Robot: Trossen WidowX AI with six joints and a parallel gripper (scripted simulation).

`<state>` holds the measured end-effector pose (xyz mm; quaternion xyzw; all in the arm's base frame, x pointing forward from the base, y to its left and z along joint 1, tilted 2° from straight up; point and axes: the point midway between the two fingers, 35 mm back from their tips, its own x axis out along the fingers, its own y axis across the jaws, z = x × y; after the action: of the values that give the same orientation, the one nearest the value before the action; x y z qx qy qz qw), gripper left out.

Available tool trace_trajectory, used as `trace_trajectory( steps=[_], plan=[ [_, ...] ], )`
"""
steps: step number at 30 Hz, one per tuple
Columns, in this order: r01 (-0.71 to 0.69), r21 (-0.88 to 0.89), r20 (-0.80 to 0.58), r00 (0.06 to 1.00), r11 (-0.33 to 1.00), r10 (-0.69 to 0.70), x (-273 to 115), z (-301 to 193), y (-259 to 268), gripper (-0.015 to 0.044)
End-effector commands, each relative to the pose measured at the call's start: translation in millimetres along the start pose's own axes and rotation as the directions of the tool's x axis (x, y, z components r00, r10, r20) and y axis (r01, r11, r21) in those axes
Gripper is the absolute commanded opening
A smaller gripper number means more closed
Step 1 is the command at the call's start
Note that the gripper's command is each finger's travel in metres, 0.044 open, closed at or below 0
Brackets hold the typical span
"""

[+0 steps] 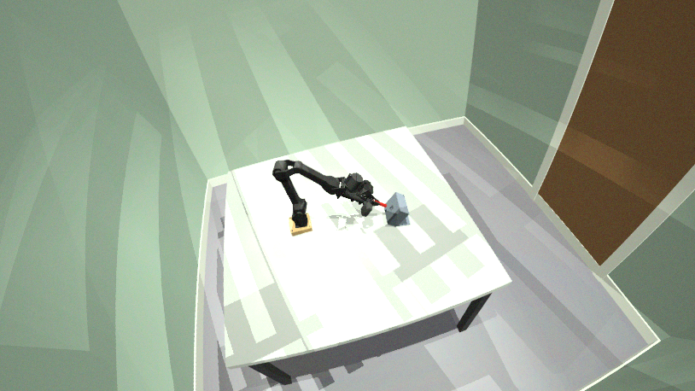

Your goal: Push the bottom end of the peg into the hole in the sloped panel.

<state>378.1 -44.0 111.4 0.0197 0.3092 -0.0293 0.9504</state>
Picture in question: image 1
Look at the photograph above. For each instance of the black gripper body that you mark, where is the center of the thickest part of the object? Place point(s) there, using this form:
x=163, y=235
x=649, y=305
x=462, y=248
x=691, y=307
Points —
x=367, y=206

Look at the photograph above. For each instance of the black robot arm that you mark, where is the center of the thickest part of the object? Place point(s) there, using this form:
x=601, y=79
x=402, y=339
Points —
x=329, y=184

